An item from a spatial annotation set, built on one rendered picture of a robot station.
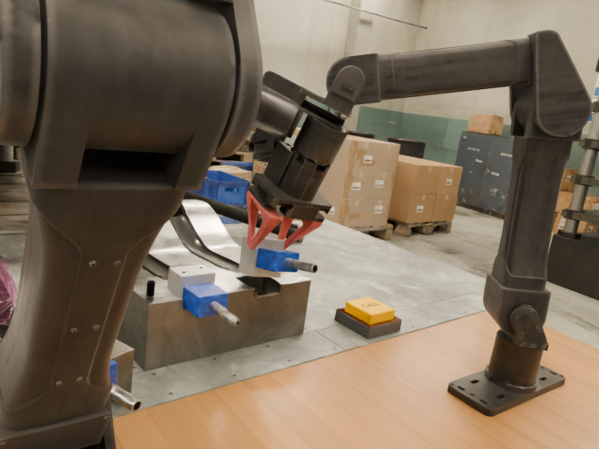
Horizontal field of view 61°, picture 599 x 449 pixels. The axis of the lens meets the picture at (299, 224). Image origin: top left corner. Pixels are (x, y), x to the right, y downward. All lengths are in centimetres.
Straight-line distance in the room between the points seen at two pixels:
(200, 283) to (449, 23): 903
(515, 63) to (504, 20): 815
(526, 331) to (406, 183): 462
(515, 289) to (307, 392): 30
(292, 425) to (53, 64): 50
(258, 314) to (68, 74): 59
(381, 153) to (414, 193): 73
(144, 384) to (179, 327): 8
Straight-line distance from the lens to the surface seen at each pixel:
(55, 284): 26
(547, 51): 68
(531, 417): 76
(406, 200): 530
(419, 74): 66
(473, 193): 797
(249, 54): 21
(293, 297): 77
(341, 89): 62
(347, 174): 455
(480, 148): 795
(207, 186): 454
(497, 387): 78
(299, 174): 66
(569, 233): 473
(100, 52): 19
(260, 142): 74
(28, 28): 18
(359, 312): 85
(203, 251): 90
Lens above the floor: 114
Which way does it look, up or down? 13 degrees down
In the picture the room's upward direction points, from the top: 8 degrees clockwise
